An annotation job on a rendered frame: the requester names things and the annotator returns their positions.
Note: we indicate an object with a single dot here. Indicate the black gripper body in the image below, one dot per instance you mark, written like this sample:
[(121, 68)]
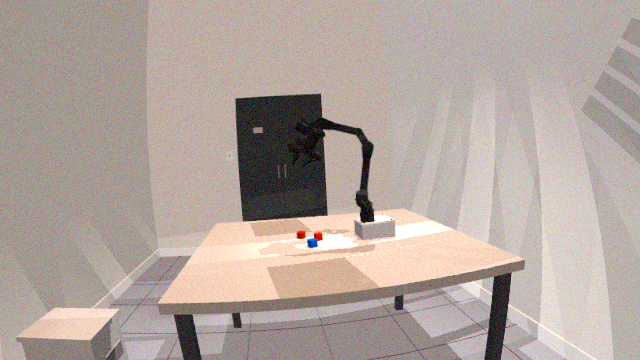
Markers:
[(306, 147)]

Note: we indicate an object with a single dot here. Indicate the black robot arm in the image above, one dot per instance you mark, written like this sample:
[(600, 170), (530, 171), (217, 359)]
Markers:
[(362, 198)]

